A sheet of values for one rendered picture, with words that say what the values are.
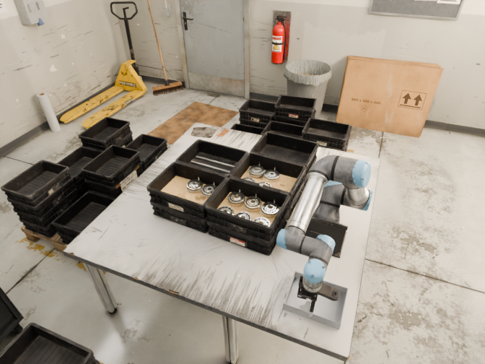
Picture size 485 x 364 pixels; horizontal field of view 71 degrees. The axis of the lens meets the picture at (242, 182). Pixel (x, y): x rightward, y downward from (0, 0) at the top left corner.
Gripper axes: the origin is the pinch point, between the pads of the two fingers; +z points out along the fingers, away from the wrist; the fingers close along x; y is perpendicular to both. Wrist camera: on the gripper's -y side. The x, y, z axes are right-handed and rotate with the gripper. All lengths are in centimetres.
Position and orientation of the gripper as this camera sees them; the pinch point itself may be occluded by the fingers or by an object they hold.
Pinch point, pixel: (314, 300)
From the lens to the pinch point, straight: 161.8
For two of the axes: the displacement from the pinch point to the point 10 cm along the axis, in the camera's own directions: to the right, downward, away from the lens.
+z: 1.0, 5.9, 8.0
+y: -9.5, -1.9, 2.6
